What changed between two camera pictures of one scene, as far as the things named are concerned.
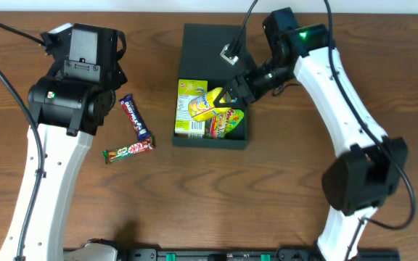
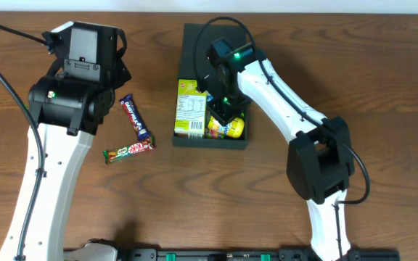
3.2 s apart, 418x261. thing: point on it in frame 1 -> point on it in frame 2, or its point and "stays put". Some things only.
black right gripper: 241,90 -> 223,113
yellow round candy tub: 202,106 -> 234,128
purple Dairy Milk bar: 136,118 stays put
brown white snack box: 195,135 stays put
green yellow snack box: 188,90 stays put
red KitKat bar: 123,151 stays put
